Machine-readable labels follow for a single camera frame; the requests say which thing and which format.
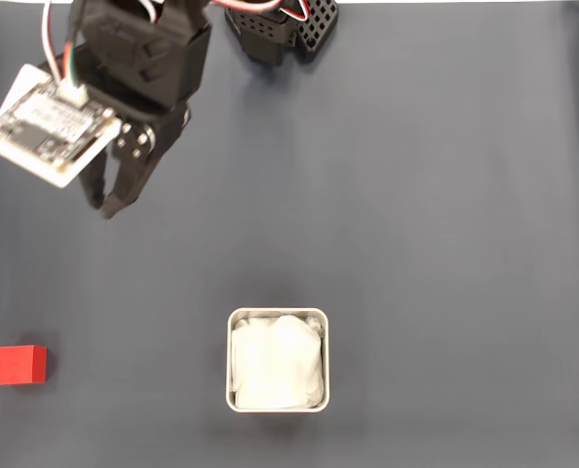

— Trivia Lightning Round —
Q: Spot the white red black gripper wire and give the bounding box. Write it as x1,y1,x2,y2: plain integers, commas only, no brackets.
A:
40,0,65,83

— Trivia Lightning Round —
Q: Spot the black camera cable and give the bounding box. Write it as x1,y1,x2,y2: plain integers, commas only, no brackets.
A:
66,0,85,82

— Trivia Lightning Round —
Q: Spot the white square box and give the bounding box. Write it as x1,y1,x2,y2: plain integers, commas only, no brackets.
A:
225,306,330,414

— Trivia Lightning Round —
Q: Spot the white cloth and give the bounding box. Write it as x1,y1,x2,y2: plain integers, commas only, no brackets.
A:
231,314,326,410

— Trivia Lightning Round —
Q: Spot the red cube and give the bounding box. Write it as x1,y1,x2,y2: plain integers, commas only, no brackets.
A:
0,344,50,387

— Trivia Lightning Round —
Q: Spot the white red black arm wire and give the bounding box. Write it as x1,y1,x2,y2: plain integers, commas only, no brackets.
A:
211,0,311,21

